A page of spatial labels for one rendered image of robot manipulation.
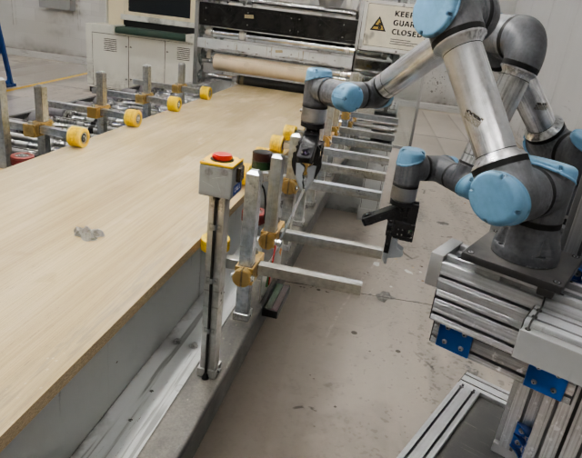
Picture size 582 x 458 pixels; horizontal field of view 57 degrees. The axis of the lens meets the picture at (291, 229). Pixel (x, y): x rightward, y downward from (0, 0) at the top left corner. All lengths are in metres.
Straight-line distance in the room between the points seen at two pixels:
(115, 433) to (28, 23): 11.16
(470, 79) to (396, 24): 2.83
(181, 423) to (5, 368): 0.36
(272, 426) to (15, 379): 1.37
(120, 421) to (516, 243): 0.97
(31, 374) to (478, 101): 0.99
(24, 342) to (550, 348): 1.02
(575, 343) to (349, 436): 1.21
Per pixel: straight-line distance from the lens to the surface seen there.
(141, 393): 1.41
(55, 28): 11.87
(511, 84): 1.52
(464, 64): 1.23
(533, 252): 1.31
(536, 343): 1.25
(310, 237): 1.69
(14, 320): 1.19
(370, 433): 2.30
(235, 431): 2.21
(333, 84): 1.52
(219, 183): 1.07
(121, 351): 1.35
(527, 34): 1.54
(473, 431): 2.13
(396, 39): 4.03
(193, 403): 1.25
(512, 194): 1.14
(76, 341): 1.10
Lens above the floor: 1.52
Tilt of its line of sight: 23 degrees down
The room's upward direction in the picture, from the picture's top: 7 degrees clockwise
